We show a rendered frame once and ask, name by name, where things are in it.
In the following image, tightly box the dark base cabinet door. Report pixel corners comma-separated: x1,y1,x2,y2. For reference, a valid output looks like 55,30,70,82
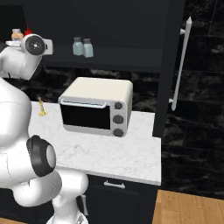
83,189,156,224

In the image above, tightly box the red condiment bottle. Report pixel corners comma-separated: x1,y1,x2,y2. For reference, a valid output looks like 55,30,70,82
24,25,34,37

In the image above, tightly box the tan jar with grey lid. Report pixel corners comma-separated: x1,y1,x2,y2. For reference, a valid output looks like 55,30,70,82
10,28,25,42

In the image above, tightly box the white drawer handle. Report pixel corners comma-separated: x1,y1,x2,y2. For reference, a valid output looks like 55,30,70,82
102,180,127,190

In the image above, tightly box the grey base cabinet door handle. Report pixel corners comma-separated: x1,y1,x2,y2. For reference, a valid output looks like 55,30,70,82
80,194,89,217

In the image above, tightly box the long white cabinet door handle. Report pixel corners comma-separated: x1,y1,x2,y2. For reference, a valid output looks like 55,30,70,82
169,16,193,112

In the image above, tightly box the white toaster oven door handle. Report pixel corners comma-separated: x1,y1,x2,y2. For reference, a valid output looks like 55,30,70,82
59,99,108,109

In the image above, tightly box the dark drawer front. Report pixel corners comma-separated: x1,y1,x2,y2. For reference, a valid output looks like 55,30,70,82
87,174,160,200

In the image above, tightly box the dark wall cabinet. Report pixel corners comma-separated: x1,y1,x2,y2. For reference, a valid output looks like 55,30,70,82
0,0,176,74

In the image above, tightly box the black glass toaster oven door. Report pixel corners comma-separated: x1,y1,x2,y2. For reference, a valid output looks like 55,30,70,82
59,99,112,131

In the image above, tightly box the dark open cabinet door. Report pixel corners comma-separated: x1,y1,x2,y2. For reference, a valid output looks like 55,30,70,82
151,0,187,139

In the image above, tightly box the teal grey shaker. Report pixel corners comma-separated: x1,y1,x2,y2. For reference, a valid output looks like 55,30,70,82
82,38,95,59
72,36,84,57

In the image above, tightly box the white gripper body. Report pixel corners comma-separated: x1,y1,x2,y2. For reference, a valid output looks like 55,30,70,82
4,39,25,49

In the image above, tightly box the white toaster oven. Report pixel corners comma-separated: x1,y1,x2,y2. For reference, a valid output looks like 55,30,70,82
57,76,135,138

